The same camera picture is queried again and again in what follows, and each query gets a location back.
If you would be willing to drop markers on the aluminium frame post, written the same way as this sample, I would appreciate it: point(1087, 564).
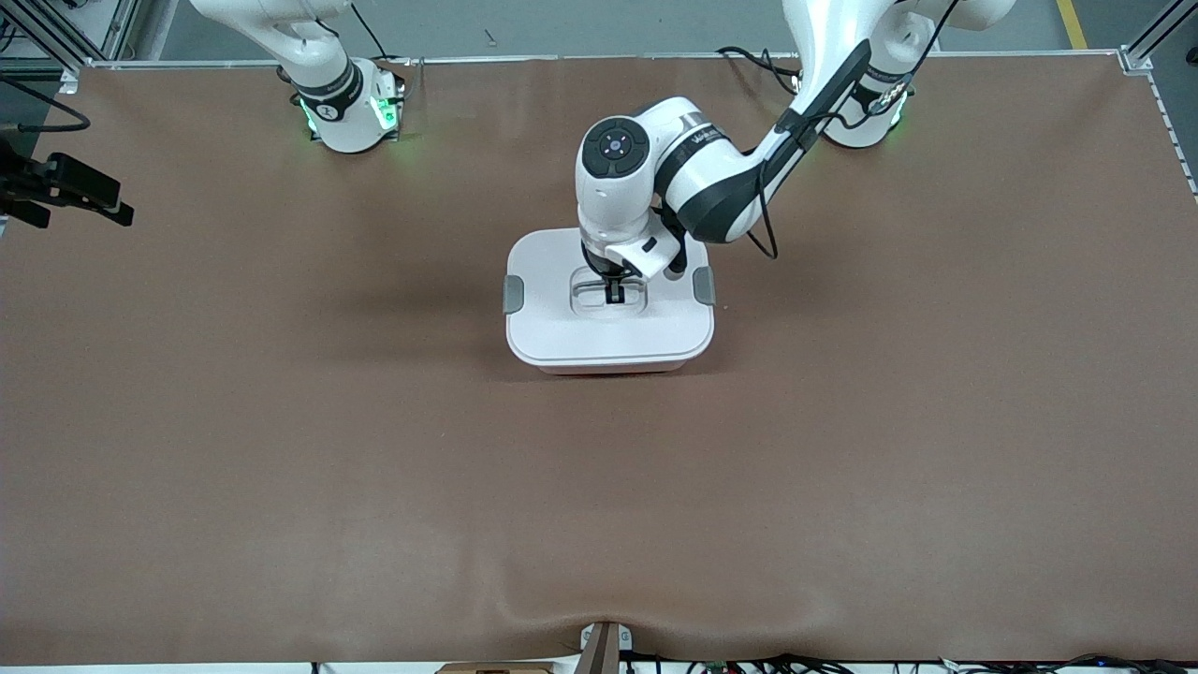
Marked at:
point(122, 23)
point(1156, 33)

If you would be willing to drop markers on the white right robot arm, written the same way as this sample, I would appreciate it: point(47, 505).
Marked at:
point(346, 131)

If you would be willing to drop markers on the metal bracket with brown post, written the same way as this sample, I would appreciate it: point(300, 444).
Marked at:
point(604, 651)

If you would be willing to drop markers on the white box lid grey clasps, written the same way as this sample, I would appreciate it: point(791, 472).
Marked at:
point(562, 332)

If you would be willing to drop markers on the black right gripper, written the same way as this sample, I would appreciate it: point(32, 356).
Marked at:
point(58, 182)

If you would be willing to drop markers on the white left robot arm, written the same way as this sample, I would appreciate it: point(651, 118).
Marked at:
point(618, 201)

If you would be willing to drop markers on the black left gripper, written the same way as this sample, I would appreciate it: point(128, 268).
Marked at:
point(599, 260)

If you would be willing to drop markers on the brown table mat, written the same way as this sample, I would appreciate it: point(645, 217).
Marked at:
point(599, 515)

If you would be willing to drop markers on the pink translucent plastic box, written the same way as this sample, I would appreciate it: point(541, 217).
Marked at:
point(608, 369)

